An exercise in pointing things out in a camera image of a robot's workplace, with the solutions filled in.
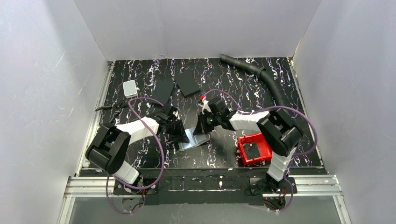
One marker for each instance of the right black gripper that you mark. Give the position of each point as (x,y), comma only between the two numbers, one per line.
(202,125)

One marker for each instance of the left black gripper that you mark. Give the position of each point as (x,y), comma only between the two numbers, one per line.
(178,127)

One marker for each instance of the grey leather card holder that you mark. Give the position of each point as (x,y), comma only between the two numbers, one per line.
(194,140)

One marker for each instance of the red plastic bin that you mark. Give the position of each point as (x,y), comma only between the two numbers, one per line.
(254,150)

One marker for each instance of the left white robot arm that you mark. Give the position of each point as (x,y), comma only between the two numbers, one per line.
(109,147)

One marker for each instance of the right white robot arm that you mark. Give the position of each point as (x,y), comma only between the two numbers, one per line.
(277,127)

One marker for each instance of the black flat box left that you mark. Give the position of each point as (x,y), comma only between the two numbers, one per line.
(162,91)

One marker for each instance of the black flat box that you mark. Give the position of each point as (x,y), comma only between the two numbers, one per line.
(162,91)
(187,84)

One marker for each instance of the black flat box right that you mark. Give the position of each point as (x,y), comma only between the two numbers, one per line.
(187,84)

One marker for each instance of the white square box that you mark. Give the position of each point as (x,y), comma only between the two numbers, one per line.
(130,89)

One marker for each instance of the black pliers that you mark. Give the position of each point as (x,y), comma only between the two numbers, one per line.
(117,107)

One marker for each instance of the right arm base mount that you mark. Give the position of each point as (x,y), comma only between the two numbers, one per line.
(281,192)

